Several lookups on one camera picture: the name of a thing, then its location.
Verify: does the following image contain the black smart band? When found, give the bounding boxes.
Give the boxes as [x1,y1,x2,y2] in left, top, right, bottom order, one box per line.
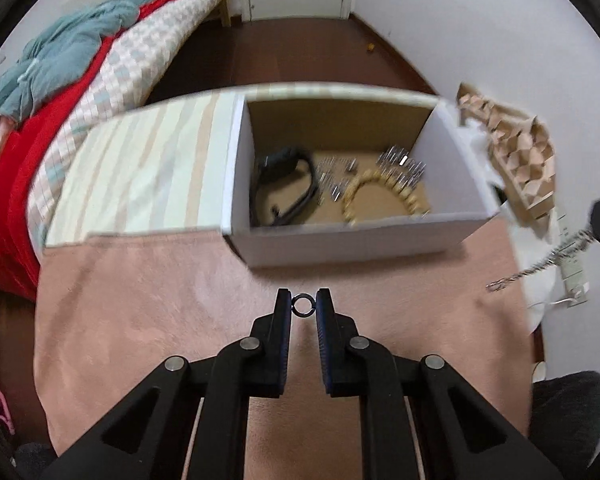
[249,147,319,229]

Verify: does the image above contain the person's dark fleece pants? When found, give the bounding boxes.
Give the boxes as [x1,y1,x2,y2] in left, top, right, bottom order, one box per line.
[14,370,600,480]

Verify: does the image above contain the pink slippers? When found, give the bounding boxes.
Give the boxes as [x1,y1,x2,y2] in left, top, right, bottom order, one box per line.
[0,383,17,437]

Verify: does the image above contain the teal quilt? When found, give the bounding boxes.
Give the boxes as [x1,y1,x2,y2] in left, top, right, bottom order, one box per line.
[0,0,231,162]

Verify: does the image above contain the white charger with cable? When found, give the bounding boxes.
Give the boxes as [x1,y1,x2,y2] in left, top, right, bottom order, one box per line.
[526,292,590,312]

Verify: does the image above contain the checkered bed sheet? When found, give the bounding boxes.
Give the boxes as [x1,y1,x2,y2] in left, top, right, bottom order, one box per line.
[27,0,232,257]

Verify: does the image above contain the white cardboard box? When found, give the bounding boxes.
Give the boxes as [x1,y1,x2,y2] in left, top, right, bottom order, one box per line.
[221,81,504,269]

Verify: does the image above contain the wooden bead bracelet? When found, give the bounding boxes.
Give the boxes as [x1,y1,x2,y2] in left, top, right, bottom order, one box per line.
[337,170,434,227]

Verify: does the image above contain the wooden bed frame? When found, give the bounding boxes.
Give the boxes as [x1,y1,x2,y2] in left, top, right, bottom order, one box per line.
[219,0,244,29]

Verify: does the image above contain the thick silver chain bracelet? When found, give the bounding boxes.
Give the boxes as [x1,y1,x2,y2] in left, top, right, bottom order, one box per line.
[485,229,597,294]

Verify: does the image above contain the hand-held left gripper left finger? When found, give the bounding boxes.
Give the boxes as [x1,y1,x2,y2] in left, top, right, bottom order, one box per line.
[40,287,294,480]

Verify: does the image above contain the brown patterned scarf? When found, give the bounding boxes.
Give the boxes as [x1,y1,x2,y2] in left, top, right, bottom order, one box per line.
[454,82,557,235]

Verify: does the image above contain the pink and striped tablecloth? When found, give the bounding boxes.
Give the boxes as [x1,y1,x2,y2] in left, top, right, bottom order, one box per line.
[32,85,537,480]

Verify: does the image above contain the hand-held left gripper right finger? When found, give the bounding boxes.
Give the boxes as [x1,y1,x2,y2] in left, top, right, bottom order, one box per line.
[315,287,567,480]

